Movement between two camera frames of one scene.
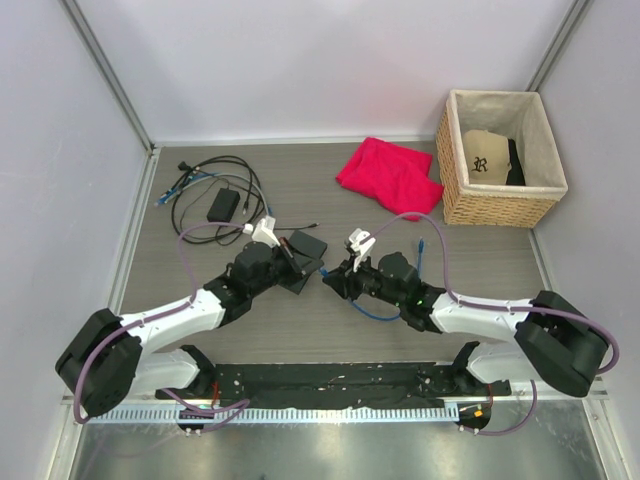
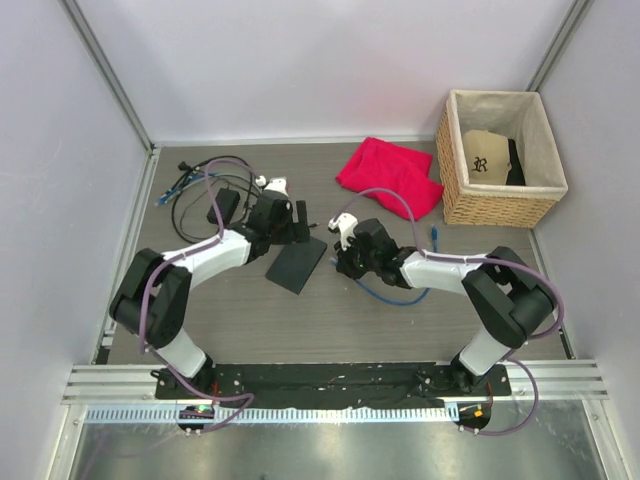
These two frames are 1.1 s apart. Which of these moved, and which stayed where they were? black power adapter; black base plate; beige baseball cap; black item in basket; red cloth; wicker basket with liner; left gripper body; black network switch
Moved: left gripper body
Stayed: black item in basket; wicker basket with liner; red cloth; beige baseball cap; black power adapter; black network switch; black base plate
